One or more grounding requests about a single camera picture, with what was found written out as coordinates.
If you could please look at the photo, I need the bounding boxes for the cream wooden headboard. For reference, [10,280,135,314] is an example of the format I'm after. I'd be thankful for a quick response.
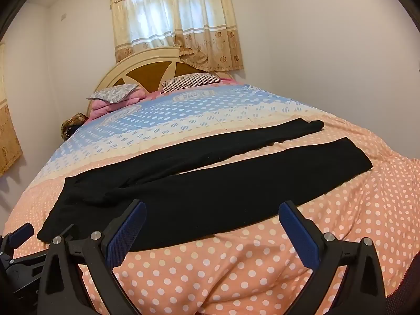
[86,46,235,115]

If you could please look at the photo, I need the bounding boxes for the beige floral side curtain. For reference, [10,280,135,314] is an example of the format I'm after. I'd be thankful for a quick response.
[0,41,23,178]

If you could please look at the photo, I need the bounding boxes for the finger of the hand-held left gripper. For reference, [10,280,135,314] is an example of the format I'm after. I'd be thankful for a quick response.
[0,222,35,253]

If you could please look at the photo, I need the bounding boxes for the dark red clothing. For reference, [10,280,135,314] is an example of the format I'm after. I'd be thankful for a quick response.
[385,262,420,315]

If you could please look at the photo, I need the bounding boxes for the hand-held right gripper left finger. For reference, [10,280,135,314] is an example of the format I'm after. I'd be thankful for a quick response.
[37,199,147,315]

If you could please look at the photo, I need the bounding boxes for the striped pillow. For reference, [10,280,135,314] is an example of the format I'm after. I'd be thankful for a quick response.
[160,74,221,93]

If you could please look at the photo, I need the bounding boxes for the beige floral window curtain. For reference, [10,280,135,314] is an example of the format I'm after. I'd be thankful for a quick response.
[108,0,245,73]

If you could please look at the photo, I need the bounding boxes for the brown patterned cushion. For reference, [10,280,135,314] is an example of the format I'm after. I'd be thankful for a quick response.
[61,112,87,141]

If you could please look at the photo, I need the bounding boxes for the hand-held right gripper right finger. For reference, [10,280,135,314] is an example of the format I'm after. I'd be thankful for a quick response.
[278,200,396,315]

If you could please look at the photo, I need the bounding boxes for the black pants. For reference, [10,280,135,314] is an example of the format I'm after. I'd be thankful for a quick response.
[37,120,373,251]

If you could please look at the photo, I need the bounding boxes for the grey patterned pillow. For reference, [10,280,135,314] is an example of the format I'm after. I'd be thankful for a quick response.
[87,83,139,102]

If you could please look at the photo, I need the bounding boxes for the polka-dot bed blanket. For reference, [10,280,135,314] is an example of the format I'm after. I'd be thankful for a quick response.
[0,79,420,315]

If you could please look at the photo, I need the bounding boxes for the pink folded blanket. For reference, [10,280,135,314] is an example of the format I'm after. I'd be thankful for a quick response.
[90,87,155,119]

